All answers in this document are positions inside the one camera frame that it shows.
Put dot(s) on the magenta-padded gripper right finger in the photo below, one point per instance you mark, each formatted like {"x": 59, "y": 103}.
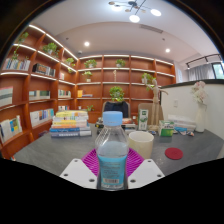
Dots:
{"x": 146, "y": 171}

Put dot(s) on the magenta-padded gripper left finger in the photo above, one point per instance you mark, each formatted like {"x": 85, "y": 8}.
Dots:
{"x": 78, "y": 171}

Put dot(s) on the clear water bottle blue cap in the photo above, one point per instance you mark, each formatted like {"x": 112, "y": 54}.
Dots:
{"x": 112, "y": 156}

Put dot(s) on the cream round cup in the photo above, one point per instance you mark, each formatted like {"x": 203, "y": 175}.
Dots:
{"x": 141, "y": 145}

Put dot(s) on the flat round red coaster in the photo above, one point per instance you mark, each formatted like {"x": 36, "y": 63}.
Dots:
{"x": 174, "y": 153}

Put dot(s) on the green tissue box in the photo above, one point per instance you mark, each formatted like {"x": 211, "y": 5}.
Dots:
{"x": 166, "y": 129}

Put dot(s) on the colourful book stack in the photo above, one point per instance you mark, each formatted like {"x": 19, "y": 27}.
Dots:
{"x": 70, "y": 125}

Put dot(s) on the green and white carton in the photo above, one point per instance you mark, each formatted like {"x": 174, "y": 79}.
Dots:
{"x": 143, "y": 120}

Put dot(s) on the dark book stack orange print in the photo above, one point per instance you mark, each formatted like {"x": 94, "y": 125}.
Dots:
{"x": 130, "y": 122}

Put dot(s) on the tan chair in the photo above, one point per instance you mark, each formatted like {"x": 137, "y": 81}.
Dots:
{"x": 150, "y": 111}

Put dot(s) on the chair with dark jacket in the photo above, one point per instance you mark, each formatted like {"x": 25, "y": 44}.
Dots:
{"x": 116, "y": 107}

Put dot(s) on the white ceramic vase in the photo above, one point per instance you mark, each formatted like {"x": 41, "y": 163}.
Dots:
{"x": 201, "y": 118}

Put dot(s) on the white partition dark top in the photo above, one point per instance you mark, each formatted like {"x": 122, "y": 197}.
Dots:
{"x": 215, "y": 106}

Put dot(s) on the wooden shelf unit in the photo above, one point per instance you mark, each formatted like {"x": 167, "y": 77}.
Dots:
{"x": 43, "y": 83}

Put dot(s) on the grey curtain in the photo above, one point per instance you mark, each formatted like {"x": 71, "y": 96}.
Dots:
{"x": 200, "y": 72}

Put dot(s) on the recessed ceiling spotlight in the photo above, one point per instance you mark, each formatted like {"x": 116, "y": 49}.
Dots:
{"x": 86, "y": 43}
{"x": 167, "y": 50}

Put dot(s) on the window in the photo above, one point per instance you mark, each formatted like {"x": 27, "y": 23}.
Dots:
{"x": 219, "y": 70}

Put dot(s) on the branched ceiling lamp round bulbs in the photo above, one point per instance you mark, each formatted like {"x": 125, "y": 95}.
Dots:
{"x": 135, "y": 8}

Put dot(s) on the white wall socket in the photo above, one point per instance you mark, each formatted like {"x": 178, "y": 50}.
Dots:
{"x": 175, "y": 102}

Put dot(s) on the black track light rail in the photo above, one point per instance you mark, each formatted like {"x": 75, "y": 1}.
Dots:
{"x": 203, "y": 58}

